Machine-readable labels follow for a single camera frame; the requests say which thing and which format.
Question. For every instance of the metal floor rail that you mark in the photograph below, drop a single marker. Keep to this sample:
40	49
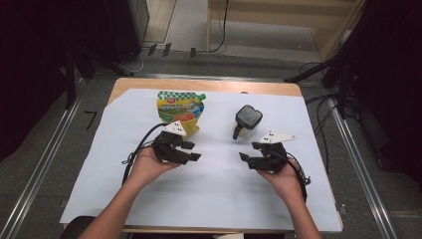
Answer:
205	77
365	182
40	172

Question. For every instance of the person's left hand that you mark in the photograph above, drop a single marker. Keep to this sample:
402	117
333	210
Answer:
146	167

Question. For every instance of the dark grey cabinet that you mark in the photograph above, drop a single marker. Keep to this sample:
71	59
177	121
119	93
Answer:
132	26

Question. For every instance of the black curtain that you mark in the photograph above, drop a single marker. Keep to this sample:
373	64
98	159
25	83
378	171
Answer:
33	49
391	83

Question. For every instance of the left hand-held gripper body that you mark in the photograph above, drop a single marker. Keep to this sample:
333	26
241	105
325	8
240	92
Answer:
169	146

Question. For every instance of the dark cloth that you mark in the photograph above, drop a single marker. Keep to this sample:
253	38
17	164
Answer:
78	227

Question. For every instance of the black tape corner mark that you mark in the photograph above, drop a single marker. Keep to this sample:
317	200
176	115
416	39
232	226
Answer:
91	118

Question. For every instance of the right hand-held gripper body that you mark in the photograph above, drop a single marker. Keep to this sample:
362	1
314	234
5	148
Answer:
272	159

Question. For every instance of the black tape strip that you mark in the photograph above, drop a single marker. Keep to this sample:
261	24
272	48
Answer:
167	49
152	49
193	52

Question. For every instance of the light wooden frame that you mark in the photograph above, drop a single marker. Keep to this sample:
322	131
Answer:
331	40

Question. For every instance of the green yellow spout pouch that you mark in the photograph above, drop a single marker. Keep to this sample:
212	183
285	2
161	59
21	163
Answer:
179	109

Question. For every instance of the black metal stand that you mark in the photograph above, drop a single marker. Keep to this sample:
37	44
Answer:
70	83
341	89

